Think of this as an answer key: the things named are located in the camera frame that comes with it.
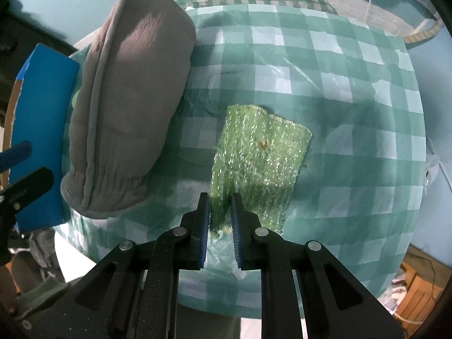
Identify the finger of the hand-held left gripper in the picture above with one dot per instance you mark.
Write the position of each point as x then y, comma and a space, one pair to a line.
14, 155
31, 183

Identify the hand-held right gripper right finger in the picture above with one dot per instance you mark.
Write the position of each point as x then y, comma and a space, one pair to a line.
236, 235

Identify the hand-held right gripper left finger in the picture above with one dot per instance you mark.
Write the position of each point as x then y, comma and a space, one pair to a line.
204, 235

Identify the blue cardboard box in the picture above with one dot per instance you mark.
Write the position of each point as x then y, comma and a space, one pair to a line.
39, 120

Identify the grey cloth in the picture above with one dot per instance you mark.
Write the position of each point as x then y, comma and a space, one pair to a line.
130, 95

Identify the green checked tablecloth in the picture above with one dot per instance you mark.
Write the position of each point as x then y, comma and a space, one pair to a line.
335, 120

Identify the orange wooden frame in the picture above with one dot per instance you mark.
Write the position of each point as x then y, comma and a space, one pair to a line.
416, 286

